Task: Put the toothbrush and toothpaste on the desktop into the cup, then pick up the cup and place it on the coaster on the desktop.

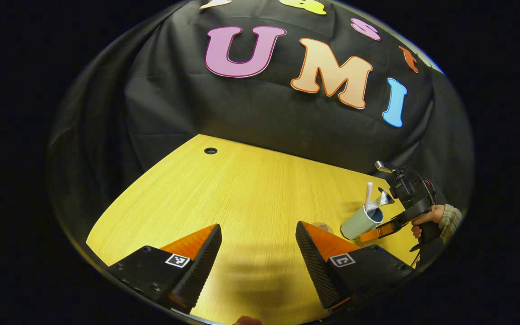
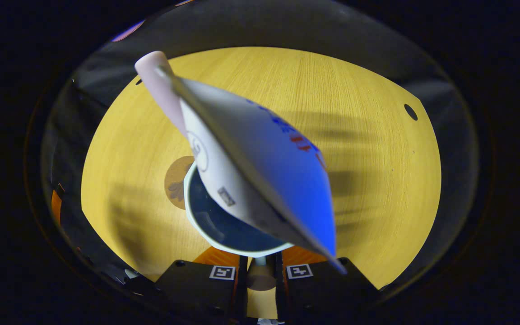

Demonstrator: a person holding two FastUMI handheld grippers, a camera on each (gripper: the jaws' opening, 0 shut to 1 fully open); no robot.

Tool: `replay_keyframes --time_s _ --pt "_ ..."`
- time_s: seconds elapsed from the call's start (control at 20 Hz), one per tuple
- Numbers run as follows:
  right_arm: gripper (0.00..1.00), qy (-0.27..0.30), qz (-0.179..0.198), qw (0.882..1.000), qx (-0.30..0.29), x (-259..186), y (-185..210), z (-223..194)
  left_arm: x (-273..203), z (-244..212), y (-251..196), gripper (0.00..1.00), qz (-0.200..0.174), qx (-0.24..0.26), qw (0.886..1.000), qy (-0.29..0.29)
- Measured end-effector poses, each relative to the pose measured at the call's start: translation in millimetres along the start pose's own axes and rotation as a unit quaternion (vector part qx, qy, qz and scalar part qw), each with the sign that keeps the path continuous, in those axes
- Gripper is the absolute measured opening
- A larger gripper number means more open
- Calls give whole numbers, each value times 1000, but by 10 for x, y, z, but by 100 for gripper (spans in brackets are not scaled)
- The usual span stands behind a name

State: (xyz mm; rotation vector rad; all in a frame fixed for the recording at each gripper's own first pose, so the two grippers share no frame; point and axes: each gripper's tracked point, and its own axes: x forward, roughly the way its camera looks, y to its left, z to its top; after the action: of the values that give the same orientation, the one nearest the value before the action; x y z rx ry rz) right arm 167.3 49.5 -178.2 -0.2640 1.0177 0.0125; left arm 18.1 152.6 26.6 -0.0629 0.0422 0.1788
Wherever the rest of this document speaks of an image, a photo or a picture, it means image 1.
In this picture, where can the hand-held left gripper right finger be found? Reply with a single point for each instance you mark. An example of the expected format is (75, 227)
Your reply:
(316, 266)

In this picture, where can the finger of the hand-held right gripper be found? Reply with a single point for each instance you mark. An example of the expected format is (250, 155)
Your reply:
(379, 232)

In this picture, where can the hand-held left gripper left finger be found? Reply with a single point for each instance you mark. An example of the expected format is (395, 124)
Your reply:
(197, 271)

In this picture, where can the white toothpaste tube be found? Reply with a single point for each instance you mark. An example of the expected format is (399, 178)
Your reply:
(383, 198)

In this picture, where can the pink toothbrush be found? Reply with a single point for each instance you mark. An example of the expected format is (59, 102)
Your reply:
(369, 194)

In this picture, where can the round wooden coaster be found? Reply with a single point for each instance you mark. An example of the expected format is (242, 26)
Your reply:
(321, 225)

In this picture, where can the yellow wooden desktop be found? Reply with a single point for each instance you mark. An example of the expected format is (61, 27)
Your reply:
(242, 189)

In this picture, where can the black backdrop cloth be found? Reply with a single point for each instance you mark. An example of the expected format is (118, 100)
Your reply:
(251, 108)

